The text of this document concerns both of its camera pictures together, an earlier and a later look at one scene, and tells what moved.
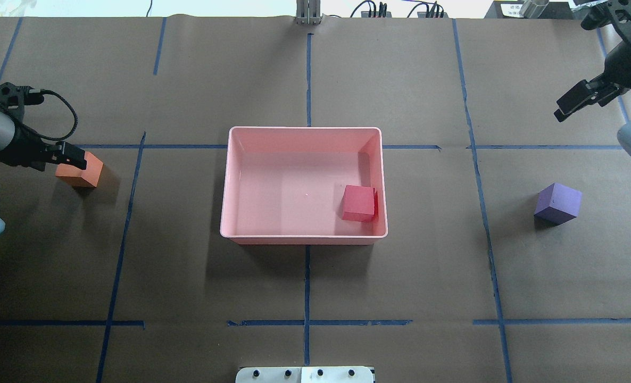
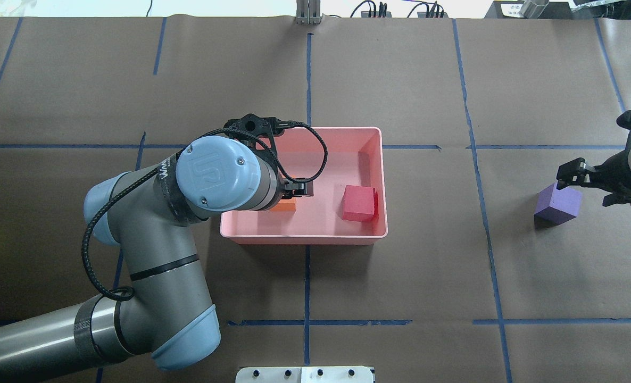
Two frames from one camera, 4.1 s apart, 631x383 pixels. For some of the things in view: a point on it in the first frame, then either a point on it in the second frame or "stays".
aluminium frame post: [308, 12] stays
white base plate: [306, 374] stays
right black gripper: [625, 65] → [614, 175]
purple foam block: [556, 204] stays
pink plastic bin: [285, 185] stays
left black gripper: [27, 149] → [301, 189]
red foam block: [360, 204] stays
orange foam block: [89, 177] → [285, 205]
